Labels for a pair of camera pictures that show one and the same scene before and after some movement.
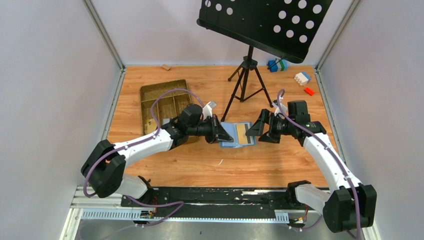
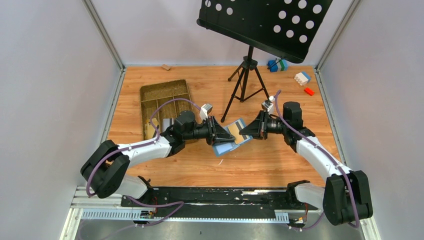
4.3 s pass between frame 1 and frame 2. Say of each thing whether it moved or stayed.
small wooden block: stayed
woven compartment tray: stayed
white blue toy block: stayed
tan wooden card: stayed
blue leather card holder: moved
